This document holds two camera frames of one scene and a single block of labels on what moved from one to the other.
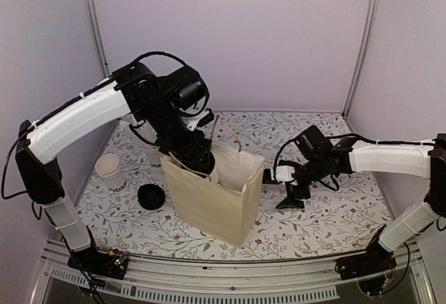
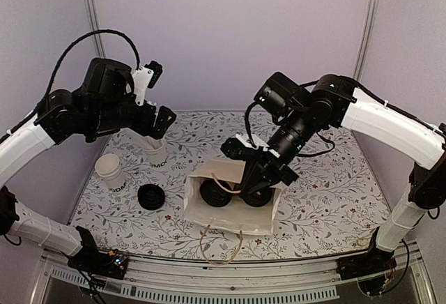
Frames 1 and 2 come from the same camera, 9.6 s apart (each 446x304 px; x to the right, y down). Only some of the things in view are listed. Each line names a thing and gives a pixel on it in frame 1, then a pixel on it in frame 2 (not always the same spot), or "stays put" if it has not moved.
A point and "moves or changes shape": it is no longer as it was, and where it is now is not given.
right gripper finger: x=291 y=202 -> x=270 y=178
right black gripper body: x=293 y=192 -> x=288 y=177
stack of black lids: x=150 y=196 stays put
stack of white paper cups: x=108 y=167 stays put
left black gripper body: x=188 y=150 -> x=147 y=128
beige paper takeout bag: x=224 y=204 moves or changes shape
